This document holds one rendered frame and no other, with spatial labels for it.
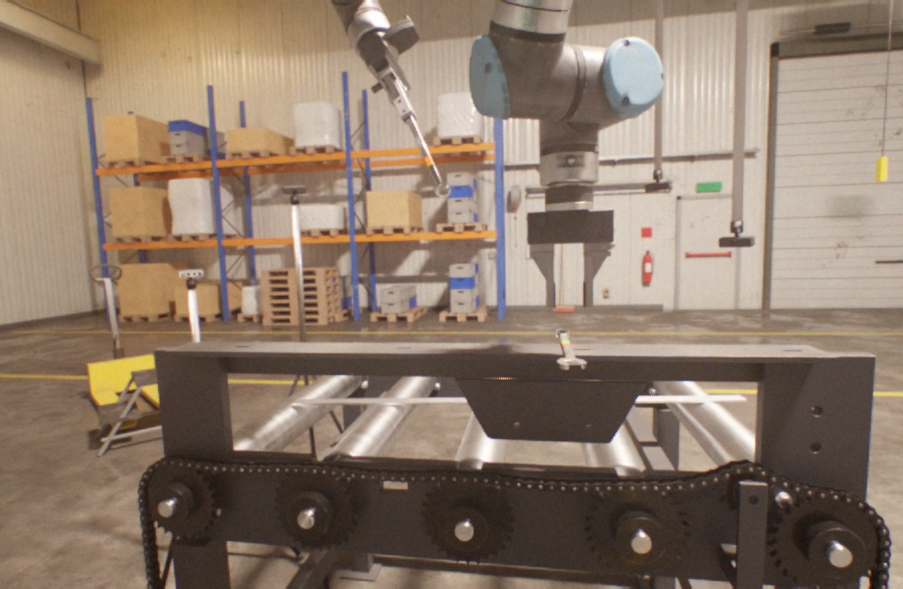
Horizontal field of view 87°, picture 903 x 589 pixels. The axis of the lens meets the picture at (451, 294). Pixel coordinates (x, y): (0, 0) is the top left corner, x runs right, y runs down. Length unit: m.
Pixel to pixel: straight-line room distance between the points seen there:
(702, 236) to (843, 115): 3.11
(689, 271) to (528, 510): 9.44
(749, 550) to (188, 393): 1.07
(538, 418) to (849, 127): 10.78
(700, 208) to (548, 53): 9.77
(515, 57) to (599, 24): 10.18
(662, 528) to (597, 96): 0.70
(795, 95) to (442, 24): 6.68
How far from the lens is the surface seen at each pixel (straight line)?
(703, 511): 1.03
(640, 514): 0.94
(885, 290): 11.73
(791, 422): 1.01
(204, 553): 1.25
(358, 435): 1.21
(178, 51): 13.27
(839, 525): 1.04
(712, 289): 10.44
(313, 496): 1.01
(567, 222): 0.77
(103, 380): 5.63
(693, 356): 0.87
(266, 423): 1.38
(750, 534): 0.98
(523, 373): 0.92
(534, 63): 0.61
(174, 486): 1.16
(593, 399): 0.93
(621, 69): 0.66
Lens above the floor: 1.35
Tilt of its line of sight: 6 degrees down
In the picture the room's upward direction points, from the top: 2 degrees counter-clockwise
